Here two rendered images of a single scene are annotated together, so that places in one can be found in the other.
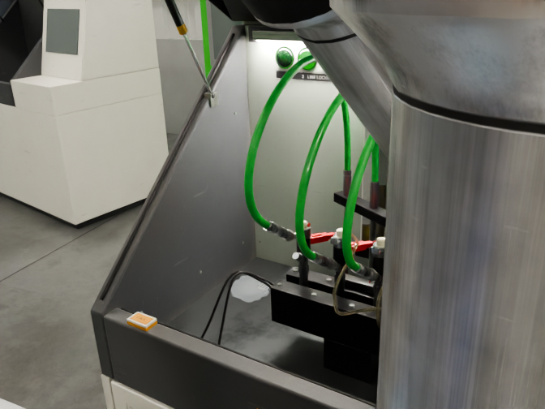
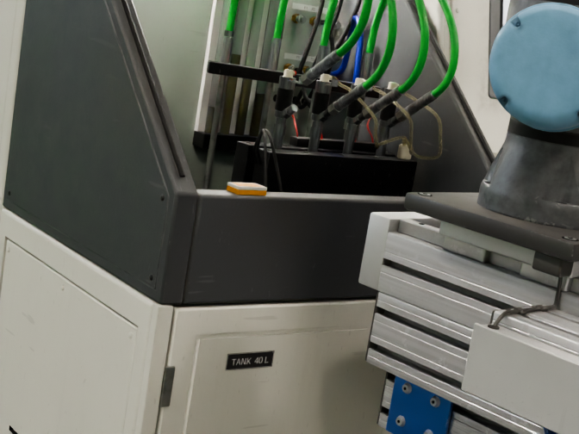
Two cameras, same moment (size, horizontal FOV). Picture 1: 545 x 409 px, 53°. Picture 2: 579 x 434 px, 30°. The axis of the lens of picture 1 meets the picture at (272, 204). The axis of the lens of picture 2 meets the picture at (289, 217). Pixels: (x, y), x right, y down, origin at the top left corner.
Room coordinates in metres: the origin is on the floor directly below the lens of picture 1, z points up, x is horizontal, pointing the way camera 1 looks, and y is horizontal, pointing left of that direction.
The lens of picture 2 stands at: (0.32, 1.68, 1.22)
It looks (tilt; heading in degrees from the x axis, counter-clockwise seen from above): 11 degrees down; 289
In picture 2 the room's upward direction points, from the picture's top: 9 degrees clockwise
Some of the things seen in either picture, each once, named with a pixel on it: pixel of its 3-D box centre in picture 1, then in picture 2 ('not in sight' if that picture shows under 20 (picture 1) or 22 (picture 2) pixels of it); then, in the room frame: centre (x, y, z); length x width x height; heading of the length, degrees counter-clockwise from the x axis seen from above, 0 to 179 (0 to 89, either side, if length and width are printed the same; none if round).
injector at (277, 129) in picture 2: (301, 277); (282, 139); (0.96, -0.05, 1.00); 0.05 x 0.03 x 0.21; 147
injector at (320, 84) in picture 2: (337, 286); (318, 141); (0.92, -0.12, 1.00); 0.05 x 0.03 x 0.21; 147
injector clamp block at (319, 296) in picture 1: (357, 329); (323, 191); (0.91, -0.16, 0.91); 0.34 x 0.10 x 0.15; 57
